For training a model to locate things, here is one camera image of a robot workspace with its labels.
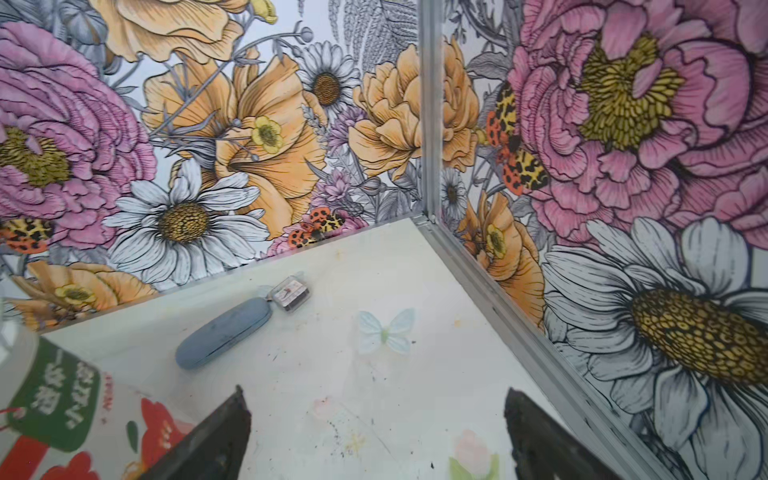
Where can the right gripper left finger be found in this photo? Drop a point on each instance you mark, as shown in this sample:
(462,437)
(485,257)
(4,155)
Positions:
(215,449)

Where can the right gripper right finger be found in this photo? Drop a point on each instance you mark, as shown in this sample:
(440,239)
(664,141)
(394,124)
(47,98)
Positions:
(543,449)

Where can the white paper bag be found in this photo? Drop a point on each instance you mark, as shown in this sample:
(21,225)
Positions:
(64,418)

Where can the small white tag card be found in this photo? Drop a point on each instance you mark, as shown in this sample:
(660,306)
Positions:
(290,294)

